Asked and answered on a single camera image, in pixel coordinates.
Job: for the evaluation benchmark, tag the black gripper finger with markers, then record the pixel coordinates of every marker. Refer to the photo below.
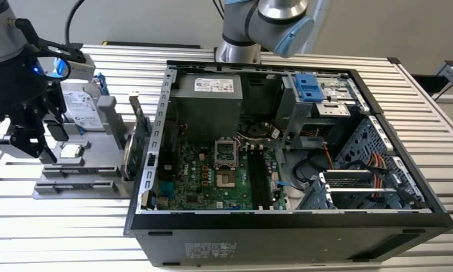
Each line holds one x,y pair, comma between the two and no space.
32,139
58,131

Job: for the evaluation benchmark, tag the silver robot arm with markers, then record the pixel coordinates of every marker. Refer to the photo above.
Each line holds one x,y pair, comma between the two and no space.
241,28

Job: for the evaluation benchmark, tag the black RAM slot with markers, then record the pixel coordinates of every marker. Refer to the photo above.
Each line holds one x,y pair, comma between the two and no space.
262,177
257,177
266,177
253,177

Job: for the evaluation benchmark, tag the silver CPU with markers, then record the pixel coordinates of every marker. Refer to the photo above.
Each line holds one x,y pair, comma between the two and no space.
72,150

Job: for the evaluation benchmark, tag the hard disk in blue carrier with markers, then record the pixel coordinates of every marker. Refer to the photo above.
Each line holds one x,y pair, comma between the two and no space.
82,113

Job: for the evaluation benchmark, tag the grey parts rack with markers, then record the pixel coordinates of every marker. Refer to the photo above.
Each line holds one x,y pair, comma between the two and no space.
101,158

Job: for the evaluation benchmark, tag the green graphics card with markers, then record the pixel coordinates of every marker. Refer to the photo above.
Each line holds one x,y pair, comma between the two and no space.
140,141

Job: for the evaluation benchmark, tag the black card latch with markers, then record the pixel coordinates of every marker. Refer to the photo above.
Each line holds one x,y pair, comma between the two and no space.
150,160

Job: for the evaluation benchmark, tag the grey power supply unit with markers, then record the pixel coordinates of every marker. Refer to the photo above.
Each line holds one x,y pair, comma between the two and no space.
208,113

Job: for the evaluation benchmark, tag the CPU socket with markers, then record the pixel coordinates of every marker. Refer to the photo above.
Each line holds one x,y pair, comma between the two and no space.
226,179

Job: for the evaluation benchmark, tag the green motherboard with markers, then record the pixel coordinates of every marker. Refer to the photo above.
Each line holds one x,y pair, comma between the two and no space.
230,198

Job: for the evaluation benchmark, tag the black open PC case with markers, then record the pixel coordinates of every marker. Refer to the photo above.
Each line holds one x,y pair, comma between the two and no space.
249,246

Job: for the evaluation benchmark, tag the blue drive latch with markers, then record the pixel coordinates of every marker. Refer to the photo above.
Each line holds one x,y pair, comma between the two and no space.
308,88

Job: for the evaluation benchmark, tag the metal drive cage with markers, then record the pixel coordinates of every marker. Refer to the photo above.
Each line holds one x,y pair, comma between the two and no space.
330,110

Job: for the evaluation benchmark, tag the metal disk bay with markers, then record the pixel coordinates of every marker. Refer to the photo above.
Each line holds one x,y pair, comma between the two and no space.
346,173

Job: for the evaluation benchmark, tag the aluminium side table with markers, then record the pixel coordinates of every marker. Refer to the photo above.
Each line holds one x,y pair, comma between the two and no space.
450,76

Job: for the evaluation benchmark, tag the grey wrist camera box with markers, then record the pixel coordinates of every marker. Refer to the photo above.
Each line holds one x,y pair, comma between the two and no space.
81,68

